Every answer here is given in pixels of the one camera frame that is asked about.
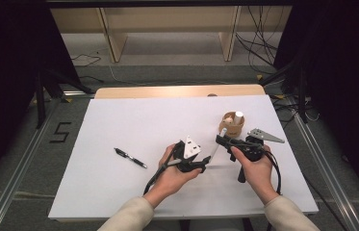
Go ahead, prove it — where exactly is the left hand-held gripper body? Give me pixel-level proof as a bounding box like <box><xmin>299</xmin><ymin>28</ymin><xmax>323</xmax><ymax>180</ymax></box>
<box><xmin>171</xmin><ymin>135</ymin><xmax>208</xmax><ymax>174</ymax></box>

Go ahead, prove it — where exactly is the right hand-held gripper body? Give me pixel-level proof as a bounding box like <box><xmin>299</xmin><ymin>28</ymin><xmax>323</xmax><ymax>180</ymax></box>
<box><xmin>231</xmin><ymin>128</ymin><xmax>286</xmax><ymax>163</ymax></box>

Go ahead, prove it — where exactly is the round wooden pen holder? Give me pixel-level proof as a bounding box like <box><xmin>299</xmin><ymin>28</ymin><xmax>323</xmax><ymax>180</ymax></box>
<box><xmin>218</xmin><ymin>111</ymin><xmax>245</xmax><ymax>139</ymax></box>

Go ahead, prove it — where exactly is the black pen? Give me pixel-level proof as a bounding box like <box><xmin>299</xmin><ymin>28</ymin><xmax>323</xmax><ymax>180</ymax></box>
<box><xmin>114</xmin><ymin>147</ymin><xmax>148</xmax><ymax>169</ymax></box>

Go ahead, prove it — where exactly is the person's right hand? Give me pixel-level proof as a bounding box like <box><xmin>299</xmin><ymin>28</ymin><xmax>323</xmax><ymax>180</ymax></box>
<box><xmin>230</xmin><ymin>144</ymin><xmax>281</xmax><ymax>205</ymax></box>

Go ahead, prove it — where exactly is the person's left hand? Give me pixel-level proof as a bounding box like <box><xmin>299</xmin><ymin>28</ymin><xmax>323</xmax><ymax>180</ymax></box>
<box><xmin>144</xmin><ymin>143</ymin><xmax>202</xmax><ymax>208</ymax></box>

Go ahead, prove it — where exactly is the white foam board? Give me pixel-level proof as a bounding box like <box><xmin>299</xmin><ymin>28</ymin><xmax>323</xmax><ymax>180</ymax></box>
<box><xmin>47</xmin><ymin>94</ymin><xmax>320</xmax><ymax>222</ymax></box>

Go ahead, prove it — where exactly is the black metal stand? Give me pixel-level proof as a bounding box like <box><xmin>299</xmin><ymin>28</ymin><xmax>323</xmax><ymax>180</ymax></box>
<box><xmin>258</xmin><ymin>56</ymin><xmax>310</xmax><ymax>124</ymax></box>
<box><xmin>35</xmin><ymin>66</ymin><xmax>95</xmax><ymax>130</ymax></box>

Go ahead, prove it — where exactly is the black curtain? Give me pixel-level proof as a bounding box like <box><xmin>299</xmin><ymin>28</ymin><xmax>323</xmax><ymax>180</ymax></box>
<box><xmin>273</xmin><ymin>0</ymin><xmax>359</xmax><ymax>215</ymax></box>
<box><xmin>0</xmin><ymin>0</ymin><xmax>81</xmax><ymax>198</ymax></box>

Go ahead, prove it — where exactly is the light wooden shelf unit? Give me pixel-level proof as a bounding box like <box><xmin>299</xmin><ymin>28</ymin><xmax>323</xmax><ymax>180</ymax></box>
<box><xmin>50</xmin><ymin>6</ymin><xmax>294</xmax><ymax>64</ymax></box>

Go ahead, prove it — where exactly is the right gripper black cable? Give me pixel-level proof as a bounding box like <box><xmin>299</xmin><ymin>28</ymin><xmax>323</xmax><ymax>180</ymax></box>
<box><xmin>264</xmin><ymin>149</ymin><xmax>283</xmax><ymax>197</ymax></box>

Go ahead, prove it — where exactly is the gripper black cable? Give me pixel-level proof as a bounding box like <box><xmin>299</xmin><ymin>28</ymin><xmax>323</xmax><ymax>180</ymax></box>
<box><xmin>264</xmin><ymin>149</ymin><xmax>283</xmax><ymax>197</ymax></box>
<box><xmin>142</xmin><ymin>141</ymin><xmax>185</xmax><ymax>196</ymax></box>

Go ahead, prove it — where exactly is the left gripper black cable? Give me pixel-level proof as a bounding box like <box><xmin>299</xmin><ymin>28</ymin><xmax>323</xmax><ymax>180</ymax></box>
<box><xmin>142</xmin><ymin>141</ymin><xmax>185</xmax><ymax>196</ymax></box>

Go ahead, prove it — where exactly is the aluminium floor rail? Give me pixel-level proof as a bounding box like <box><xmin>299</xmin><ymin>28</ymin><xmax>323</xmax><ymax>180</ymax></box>
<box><xmin>291</xmin><ymin>112</ymin><xmax>359</xmax><ymax>231</ymax></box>
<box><xmin>0</xmin><ymin>95</ymin><xmax>60</xmax><ymax>231</ymax></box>

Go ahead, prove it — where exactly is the black cable bundle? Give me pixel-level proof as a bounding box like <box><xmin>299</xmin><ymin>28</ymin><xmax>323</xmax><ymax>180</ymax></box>
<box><xmin>235</xmin><ymin>5</ymin><xmax>280</xmax><ymax>75</ymax></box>

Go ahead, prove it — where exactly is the thin black floor cable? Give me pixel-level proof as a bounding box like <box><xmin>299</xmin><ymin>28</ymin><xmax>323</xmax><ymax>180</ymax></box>
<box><xmin>70</xmin><ymin>52</ymin><xmax>102</xmax><ymax>67</ymax></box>

